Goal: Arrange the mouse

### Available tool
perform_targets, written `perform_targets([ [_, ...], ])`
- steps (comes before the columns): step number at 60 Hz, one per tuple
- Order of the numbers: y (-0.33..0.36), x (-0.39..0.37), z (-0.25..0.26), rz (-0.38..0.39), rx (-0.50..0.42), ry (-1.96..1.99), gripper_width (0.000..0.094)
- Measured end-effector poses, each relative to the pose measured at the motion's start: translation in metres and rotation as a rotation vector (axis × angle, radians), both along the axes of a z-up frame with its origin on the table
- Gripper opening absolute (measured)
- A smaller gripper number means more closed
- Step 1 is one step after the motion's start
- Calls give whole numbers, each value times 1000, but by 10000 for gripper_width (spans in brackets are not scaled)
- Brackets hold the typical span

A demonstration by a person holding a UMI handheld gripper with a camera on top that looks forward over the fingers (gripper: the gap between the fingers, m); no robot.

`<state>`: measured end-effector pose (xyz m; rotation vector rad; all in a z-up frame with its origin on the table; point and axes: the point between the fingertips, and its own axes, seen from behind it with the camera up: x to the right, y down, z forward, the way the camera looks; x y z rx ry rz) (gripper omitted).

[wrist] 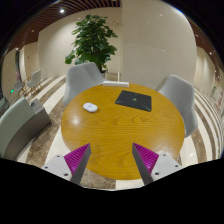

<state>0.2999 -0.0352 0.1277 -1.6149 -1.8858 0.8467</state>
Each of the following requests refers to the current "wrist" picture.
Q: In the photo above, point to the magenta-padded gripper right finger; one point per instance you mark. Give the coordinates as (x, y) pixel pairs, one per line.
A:
(146, 160)

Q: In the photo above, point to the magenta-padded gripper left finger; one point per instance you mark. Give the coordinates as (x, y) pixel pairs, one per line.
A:
(77, 160)

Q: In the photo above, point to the white cartoon-print computer mouse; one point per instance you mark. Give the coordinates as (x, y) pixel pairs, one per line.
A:
(90, 107)

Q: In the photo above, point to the black mouse pad green lines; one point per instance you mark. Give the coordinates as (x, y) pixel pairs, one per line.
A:
(134, 100)

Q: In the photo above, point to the grey shell chair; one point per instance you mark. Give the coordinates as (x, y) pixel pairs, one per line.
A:
(80, 80)
(180, 96)

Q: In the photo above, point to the white power strip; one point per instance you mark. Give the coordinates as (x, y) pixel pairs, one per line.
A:
(115, 84)

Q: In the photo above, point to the white lounge chair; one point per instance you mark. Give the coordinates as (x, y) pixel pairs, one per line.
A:
(34, 79)

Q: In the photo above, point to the dark grey lounge chair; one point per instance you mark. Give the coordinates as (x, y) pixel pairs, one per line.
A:
(18, 86)

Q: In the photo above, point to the large green potted plant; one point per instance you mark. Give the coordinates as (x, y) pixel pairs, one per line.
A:
(91, 40)

